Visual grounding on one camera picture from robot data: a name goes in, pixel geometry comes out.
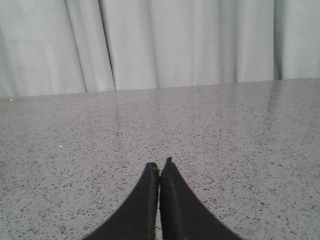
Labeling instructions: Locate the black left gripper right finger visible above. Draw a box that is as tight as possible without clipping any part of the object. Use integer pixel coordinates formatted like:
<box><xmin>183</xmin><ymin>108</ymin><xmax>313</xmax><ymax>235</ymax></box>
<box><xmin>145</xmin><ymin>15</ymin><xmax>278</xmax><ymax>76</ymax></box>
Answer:
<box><xmin>160</xmin><ymin>157</ymin><xmax>240</xmax><ymax>240</ymax></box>

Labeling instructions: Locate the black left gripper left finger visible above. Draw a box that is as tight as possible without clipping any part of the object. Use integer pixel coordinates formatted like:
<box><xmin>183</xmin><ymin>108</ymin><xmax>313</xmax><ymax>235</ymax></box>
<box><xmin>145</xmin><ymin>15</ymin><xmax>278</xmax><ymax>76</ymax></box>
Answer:
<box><xmin>84</xmin><ymin>162</ymin><xmax>160</xmax><ymax>240</ymax></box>

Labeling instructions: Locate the grey white curtain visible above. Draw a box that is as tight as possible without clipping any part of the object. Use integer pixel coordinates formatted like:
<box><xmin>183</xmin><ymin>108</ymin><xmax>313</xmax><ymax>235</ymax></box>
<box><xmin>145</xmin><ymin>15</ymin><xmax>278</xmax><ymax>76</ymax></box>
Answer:
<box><xmin>0</xmin><ymin>0</ymin><xmax>320</xmax><ymax>97</ymax></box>

